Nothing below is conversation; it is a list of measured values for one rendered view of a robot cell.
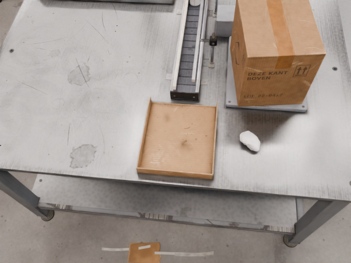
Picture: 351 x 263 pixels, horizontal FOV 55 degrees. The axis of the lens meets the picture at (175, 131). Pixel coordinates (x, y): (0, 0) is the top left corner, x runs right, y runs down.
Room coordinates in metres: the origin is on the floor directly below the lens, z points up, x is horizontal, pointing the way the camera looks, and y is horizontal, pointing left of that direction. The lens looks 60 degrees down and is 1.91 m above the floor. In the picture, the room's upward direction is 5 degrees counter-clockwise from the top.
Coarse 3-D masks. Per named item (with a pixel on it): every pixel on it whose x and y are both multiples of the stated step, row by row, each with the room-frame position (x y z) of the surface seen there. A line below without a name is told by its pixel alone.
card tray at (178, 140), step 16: (160, 112) 0.72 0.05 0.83; (176, 112) 0.71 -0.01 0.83; (192, 112) 0.71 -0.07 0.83; (208, 112) 0.70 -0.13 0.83; (144, 128) 0.63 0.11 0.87; (160, 128) 0.65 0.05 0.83; (176, 128) 0.64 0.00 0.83; (192, 128) 0.63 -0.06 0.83; (208, 128) 0.63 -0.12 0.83; (144, 144) 0.59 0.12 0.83; (160, 144) 0.58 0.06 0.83; (176, 144) 0.58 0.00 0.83; (192, 144) 0.57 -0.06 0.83; (208, 144) 0.56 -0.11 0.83; (144, 160) 0.52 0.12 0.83; (160, 160) 0.52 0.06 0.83; (176, 160) 0.51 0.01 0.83; (192, 160) 0.51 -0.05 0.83; (208, 160) 0.50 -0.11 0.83; (192, 176) 0.44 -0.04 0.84; (208, 176) 0.43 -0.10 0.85
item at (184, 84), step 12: (204, 0) 1.27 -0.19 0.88; (192, 12) 1.20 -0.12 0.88; (192, 24) 1.13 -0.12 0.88; (192, 36) 1.06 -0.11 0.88; (192, 48) 0.99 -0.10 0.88; (180, 60) 0.93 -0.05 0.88; (192, 60) 0.92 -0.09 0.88; (180, 72) 0.87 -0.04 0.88; (192, 72) 0.86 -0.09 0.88; (180, 84) 0.81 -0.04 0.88; (192, 84) 0.80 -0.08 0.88
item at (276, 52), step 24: (240, 0) 0.96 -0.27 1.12; (264, 0) 0.95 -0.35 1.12; (288, 0) 0.94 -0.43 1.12; (240, 24) 0.87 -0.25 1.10; (264, 24) 0.83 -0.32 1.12; (288, 24) 0.82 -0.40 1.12; (312, 24) 0.81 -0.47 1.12; (240, 48) 0.81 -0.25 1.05; (264, 48) 0.73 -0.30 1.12; (288, 48) 0.72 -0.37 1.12; (312, 48) 0.71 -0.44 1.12; (240, 72) 0.75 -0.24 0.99; (264, 72) 0.70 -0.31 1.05; (288, 72) 0.69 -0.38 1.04; (312, 72) 0.69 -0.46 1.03; (240, 96) 0.70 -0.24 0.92; (264, 96) 0.69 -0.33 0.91; (288, 96) 0.69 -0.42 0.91
